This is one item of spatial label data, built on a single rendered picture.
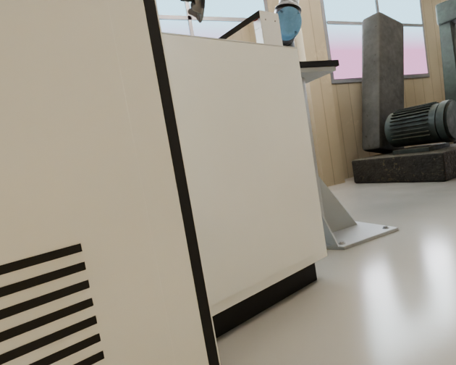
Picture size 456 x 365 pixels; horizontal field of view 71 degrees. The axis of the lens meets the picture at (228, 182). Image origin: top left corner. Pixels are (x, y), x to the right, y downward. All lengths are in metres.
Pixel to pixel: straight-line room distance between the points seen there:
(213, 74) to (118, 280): 0.60
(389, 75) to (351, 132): 0.76
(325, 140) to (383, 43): 1.16
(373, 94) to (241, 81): 2.92
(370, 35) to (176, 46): 3.31
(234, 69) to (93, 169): 0.57
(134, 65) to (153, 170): 0.18
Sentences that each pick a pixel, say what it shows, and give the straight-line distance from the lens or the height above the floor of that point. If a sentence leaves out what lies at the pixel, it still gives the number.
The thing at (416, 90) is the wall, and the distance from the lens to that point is 5.25.
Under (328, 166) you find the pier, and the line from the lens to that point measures 3.61.
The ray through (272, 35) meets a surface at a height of 0.88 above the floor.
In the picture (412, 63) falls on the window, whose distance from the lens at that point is 5.26.
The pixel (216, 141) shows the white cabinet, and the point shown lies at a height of 0.54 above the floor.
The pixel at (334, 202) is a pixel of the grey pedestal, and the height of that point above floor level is 0.17.
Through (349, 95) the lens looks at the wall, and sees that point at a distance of 4.28.
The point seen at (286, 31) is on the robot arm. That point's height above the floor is 0.97.
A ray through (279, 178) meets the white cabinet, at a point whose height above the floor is 0.40.
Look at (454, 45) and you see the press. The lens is 5.16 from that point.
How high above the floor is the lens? 0.49
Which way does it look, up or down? 4 degrees down
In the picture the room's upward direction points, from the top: 10 degrees counter-clockwise
